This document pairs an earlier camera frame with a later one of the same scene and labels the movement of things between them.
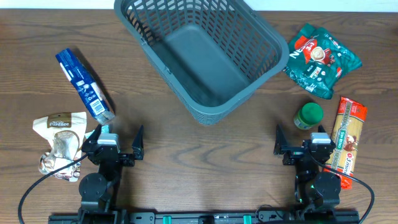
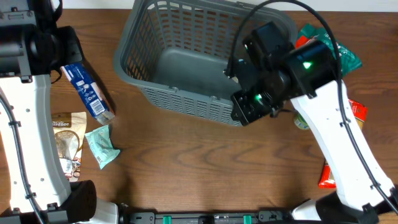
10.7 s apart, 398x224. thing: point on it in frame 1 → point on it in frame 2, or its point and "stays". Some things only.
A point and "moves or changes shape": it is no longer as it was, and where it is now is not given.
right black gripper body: [301, 154] → [249, 106]
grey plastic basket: [210, 53] moves or changes shape
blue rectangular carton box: [97, 105] stays
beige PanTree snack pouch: [64, 134] stays
